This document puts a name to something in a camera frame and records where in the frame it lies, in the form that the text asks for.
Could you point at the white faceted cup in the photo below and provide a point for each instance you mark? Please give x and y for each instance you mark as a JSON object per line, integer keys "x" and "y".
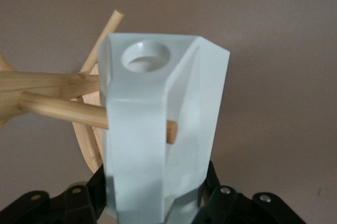
{"x": 137, "y": 142}

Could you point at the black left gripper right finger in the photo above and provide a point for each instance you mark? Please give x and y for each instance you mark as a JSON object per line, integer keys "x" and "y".
{"x": 237, "y": 208}

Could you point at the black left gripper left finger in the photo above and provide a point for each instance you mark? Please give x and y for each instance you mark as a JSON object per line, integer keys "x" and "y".
{"x": 65, "y": 205}

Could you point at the wooden cup rack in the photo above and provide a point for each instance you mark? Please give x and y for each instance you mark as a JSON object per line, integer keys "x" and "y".
{"x": 47, "y": 82}

